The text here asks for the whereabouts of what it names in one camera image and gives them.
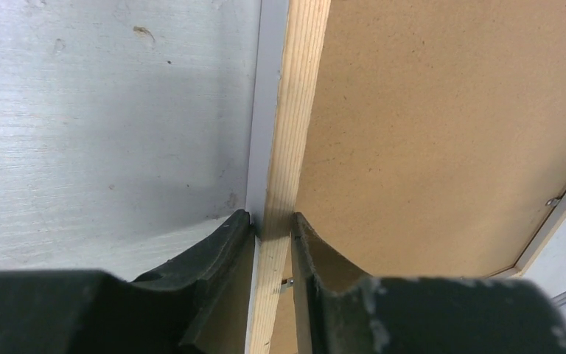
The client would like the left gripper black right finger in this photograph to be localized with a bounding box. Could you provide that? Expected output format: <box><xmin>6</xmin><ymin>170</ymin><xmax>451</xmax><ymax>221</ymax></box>
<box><xmin>291</xmin><ymin>213</ymin><xmax>566</xmax><ymax>353</ymax></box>

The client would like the brown cardboard backing board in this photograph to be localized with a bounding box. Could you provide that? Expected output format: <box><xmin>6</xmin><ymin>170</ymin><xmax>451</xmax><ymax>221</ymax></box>
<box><xmin>291</xmin><ymin>1</ymin><xmax>566</xmax><ymax>353</ymax></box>

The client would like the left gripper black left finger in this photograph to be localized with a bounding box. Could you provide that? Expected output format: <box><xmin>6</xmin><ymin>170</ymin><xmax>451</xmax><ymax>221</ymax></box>
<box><xmin>0</xmin><ymin>209</ymin><xmax>254</xmax><ymax>353</ymax></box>

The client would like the white wooden picture frame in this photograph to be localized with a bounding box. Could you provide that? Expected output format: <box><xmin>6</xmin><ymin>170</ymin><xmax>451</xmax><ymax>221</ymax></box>
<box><xmin>247</xmin><ymin>1</ymin><xmax>566</xmax><ymax>353</ymax></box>

